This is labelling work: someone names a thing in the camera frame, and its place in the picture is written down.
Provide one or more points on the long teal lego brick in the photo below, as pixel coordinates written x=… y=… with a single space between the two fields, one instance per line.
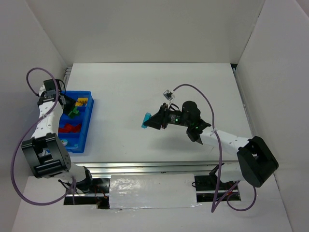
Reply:
x=146 y=117

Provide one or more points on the long red lego brick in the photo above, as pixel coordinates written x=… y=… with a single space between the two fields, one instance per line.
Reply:
x=63 y=130

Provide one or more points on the red rounded lego brick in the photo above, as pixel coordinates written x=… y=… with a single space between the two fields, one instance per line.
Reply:
x=68 y=127

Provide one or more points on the teal rounded lego brick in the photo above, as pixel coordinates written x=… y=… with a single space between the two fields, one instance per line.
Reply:
x=64 y=142

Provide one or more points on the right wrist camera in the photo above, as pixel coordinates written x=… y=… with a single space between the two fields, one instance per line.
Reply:
x=169 y=95

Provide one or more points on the blue compartment bin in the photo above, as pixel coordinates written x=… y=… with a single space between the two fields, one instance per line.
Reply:
x=76 y=141

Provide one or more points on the white taped panel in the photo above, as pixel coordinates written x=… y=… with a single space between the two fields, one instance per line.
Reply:
x=152 y=191

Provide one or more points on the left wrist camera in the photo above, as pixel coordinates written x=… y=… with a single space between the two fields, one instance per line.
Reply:
x=42 y=91

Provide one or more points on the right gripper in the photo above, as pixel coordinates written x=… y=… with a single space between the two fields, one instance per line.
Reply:
x=164 y=116

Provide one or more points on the aluminium front rail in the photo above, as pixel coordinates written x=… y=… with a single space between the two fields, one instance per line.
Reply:
x=166 y=167

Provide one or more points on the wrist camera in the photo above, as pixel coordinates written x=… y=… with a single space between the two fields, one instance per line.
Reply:
x=169 y=95
x=42 y=91

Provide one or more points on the long yellow lego brick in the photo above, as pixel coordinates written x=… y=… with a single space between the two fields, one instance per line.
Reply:
x=82 y=100

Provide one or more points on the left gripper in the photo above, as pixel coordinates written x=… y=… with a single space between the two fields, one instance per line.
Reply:
x=68 y=104

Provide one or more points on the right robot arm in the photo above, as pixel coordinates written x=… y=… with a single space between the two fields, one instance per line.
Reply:
x=256 y=162

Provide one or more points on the red square lego brick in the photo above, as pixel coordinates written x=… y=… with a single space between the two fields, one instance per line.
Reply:
x=77 y=128

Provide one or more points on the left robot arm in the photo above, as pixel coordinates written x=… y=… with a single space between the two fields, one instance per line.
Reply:
x=44 y=151

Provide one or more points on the small green lego brick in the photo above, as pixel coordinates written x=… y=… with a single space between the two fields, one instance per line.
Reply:
x=74 y=113

